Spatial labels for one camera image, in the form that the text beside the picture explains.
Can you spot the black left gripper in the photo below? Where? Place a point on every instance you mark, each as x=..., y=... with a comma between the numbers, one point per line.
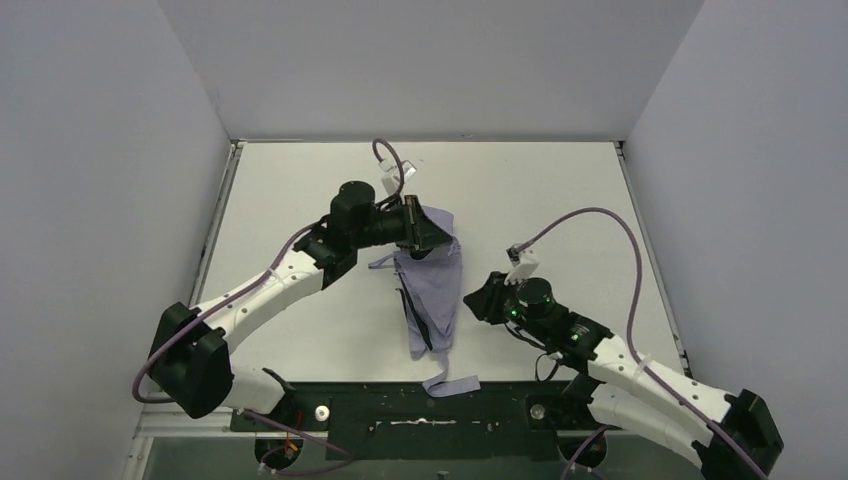
x=411, y=222

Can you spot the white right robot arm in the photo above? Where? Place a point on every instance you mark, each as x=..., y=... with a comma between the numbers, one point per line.
x=724, y=435

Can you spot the purple folding umbrella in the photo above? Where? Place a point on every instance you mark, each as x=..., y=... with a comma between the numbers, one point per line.
x=430, y=292

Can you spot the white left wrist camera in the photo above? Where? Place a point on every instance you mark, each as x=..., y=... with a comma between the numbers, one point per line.
x=392, y=176

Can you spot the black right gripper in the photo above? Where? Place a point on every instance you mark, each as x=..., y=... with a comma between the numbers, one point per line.
x=497, y=300

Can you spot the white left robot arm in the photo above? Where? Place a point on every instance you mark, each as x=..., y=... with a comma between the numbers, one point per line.
x=191, y=349

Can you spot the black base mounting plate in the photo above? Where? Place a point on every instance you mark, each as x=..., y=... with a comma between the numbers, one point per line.
x=400, y=421

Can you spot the aluminium frame rail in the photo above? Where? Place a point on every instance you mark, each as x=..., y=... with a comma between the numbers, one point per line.
x=224, y=445

